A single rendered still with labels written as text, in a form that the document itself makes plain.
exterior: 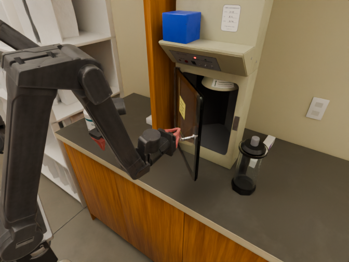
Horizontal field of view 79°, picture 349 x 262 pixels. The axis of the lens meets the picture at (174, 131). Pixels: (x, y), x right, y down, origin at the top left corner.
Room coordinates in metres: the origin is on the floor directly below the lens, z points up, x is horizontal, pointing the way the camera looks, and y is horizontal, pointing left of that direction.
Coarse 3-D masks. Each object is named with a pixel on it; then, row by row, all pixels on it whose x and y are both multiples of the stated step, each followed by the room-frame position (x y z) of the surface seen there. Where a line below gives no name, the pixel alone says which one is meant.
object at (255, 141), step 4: (256, 136) 0.64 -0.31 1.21; (248, 140) 0.65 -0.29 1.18; (252, 140) 0.63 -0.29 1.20; (256, 140) 0.62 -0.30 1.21; (244, 144) 0.63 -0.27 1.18; (248, 144) 0.63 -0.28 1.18; (252, 144) 0.62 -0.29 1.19; (256, 144) 0.62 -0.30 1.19; (260, 144) 0.63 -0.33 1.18; (244, 148) 0.62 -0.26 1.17; (248, 148) 0.61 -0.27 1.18; (252, 148) 0.61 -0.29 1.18; (256, 148) 0.61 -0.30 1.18; (260, 148) 0.61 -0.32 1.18; (264, 148) 0.61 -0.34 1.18; (248, 152) 0.60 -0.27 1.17; (252, 152) 0.59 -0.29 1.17; (256, 152) 0.59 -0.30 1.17; (260, 152) 0.59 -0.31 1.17; (264, 152) 0.60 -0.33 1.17
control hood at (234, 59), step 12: (168, 48) 0.82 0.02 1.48; (180, 48) 0.77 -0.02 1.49; (192, 48) 0.74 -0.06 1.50; (204, 48) 0.72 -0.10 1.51; (216, 48) 0.70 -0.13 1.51; (228, 48) 0.70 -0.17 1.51; (240, 48) 0.70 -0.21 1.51; (252, 48) 0.72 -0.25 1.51; (228, 60) 0.69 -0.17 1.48; (240, 60) 0.66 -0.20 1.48; (228, 72) 0.75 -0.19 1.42; (240, 72) 0.71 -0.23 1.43
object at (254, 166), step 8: (240, 144) 0.65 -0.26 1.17; (264, 144) 0.65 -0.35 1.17; (240, 152) 0.63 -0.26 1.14; (240, 160) 0.62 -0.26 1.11; (248, 160) 0.59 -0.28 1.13; (256, 160) 0.59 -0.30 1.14; (240, 168) 0.61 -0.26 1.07; (248, 168) 0.59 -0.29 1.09; (256, 168) 0.59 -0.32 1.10; (240, 176) 0.60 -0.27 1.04; (248, 176) 0.59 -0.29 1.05; (256, 176) 0.59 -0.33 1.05; (240, 184) 0.60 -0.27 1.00; (248, 184) 0.59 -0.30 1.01
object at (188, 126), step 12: (180, 72) 0.83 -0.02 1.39; (180, 84) 0.82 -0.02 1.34; (192, 84) 0.70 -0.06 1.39; (192, 96) 0.68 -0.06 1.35; (192, 108) 0.67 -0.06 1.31; (180, 120) 0.81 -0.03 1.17; (192, 120) 0.67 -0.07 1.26; (192, 132) 0.66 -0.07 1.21; (180, 144) 0.81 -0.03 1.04; (192, 144) 0.65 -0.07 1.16; (192, 156) 0.65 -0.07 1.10; (192, 168) 0.64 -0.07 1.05
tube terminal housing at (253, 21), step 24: (192, 0) 0.88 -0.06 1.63; (216, 0) 0.83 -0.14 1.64; (240, 0) 0.78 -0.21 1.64; (264, 0) 0.74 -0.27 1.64; (216, 24) 0.82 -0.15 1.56; (240, 24) 0.77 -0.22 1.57; (264, 24) 0.79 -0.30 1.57; (192, 72) 0.87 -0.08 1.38; (216, 72) 0.81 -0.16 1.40; (240, 96) 0.75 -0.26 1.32; (240, 120) 0.74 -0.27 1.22
